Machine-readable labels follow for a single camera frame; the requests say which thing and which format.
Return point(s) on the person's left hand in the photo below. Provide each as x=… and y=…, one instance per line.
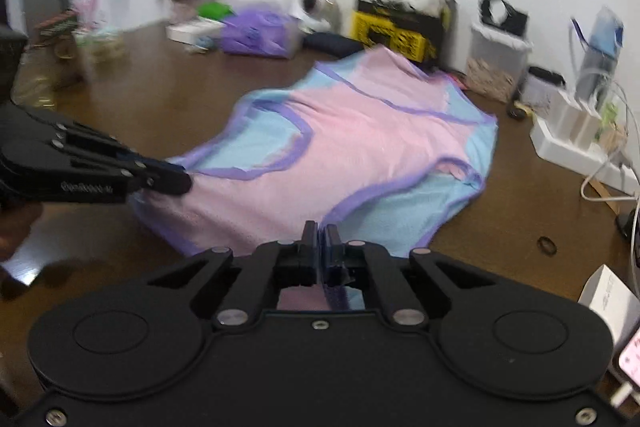
x=17, y=229

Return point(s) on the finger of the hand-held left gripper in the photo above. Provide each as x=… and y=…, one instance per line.
x=167, y=182
x=100, y=142

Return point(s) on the black and yellow box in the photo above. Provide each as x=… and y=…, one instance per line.
x=395, y=32

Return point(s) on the white security camera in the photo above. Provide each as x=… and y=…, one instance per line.
x=315, y=7

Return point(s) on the small black object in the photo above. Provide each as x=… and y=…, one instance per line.
x=516, y=111

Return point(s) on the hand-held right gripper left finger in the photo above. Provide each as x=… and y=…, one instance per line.
x=310, y=257

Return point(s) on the white flat box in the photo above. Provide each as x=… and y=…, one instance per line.
x=192, y=31

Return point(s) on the dark blue pouch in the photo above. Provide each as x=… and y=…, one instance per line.
x=330, y=44

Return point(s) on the purple tissue pack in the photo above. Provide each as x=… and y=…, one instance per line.
x=257, y=33

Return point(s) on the blue and white packet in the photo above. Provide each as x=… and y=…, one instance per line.
x=602, y=47

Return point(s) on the clear glass jar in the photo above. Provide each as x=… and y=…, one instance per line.
x=100, y=46

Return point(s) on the white paper box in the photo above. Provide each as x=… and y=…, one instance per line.
x=607, y=302

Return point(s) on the pink and blue garment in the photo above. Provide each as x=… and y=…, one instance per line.
x=360, y=132

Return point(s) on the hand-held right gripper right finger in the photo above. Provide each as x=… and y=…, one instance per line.
x=330, y=257

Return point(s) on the white power strip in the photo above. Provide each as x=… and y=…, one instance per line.
x=565, y=142

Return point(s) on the jar with black lid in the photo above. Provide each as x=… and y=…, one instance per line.
x=542, y=92

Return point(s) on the green patterned box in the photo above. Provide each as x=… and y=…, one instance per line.
x=57, y=26

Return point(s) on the green packet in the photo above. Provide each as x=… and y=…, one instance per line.
x=215, y=10

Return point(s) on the clear plastic storage container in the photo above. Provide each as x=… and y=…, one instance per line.
x=495, y=62

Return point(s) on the phone with pink screen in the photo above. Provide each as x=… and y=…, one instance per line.
x=631, y=359

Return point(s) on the pink dried flowers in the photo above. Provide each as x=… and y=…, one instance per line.
x=90, y=12

